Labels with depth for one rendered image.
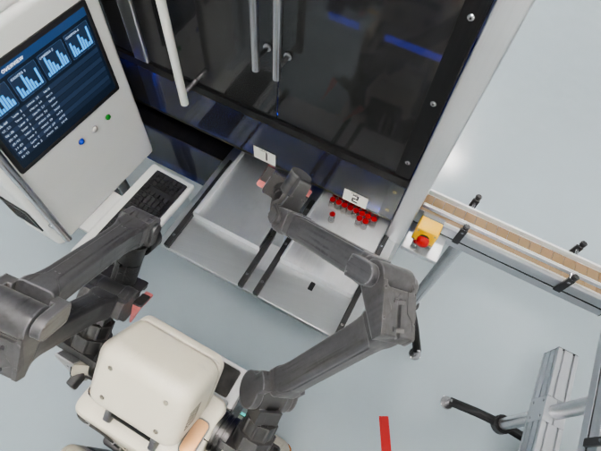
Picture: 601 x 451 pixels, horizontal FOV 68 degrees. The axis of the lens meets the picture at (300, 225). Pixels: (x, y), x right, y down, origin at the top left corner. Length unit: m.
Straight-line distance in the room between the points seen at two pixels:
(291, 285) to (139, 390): 0.69
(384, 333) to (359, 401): 1.59
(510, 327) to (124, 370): 2.10
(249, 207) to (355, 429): 1.19
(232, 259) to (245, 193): 0.26
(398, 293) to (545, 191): 2.50
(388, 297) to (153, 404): 0.47
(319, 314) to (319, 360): 0.60
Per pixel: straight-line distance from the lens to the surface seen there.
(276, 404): 0.99
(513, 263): 1.66
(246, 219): 1.56
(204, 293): 2.41
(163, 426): 0.93
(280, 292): 1.45
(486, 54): 0.99
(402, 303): 0.75
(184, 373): 0.90
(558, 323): 2.78
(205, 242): 1.54
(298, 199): 1.08
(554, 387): 2.01
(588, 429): 1.63
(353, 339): 0.77
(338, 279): 1.48
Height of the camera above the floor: 2.24
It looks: 61 degrees down
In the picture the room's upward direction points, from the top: 7 degrees clockwise
